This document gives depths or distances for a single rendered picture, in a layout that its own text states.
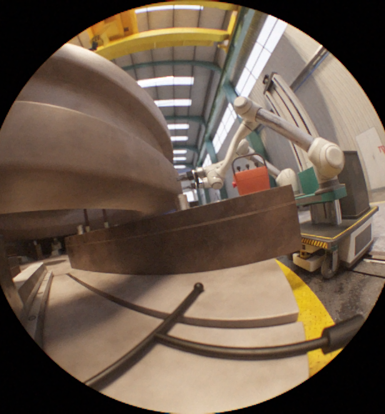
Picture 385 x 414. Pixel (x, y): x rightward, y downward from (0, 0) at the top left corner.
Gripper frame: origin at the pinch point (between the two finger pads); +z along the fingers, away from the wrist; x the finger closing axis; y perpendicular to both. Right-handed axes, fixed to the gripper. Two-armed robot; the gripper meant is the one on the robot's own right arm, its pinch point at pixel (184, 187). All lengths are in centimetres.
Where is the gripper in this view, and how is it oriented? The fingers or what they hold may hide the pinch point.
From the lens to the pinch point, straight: 162.7
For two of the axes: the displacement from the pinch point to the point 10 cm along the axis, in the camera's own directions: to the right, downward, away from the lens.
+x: -0.4, 0.8, 10.0
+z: -9.8, 2.1, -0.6
